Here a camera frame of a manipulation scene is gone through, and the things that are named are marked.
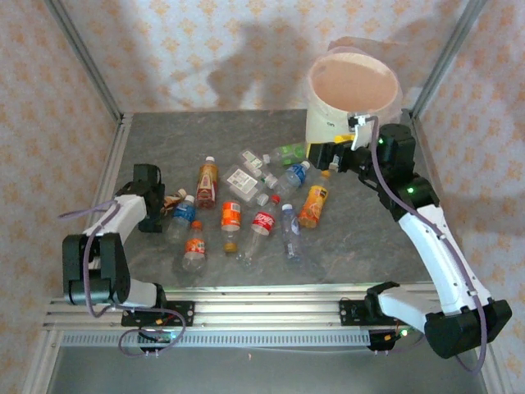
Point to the red brown tea bottle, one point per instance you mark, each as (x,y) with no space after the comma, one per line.
(206,184)

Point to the grey metal panel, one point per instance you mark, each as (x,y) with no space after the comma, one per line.
(246,373)

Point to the blue label water bottle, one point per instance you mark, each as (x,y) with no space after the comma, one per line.
(183,215)
(294,174)

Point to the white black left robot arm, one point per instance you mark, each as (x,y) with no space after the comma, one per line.
(119,213)

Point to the white plastic bin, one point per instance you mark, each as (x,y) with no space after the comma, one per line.
(324,121)

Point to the green label clear bottle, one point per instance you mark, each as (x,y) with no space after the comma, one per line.
(289,152)

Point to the pink plastic bin liner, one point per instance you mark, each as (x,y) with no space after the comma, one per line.
(352,82)

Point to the small clear square bottle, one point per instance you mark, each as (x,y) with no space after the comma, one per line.
(251,159)

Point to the pale label water bottle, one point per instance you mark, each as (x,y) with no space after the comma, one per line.
(291,230)

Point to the orange cap soda bottle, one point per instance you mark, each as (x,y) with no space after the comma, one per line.
(194,246)

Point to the large clear square bottle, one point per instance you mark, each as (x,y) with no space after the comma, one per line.
(242,180)

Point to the black controller board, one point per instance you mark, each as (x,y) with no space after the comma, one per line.
(387,338)
(162,337)

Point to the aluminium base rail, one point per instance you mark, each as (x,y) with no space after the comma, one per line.
(266,312)

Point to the small brown striped bottle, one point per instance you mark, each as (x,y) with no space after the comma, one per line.
(172,202)

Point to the orange label red band bottle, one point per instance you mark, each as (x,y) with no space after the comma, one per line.
(231,215)

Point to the red cap cola bottle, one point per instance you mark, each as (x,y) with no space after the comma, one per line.
(262,223)

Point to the orange juice bottle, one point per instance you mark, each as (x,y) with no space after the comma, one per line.
(313,203)

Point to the aluminium frame post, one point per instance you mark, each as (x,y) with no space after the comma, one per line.
(447,57)
(84,57)

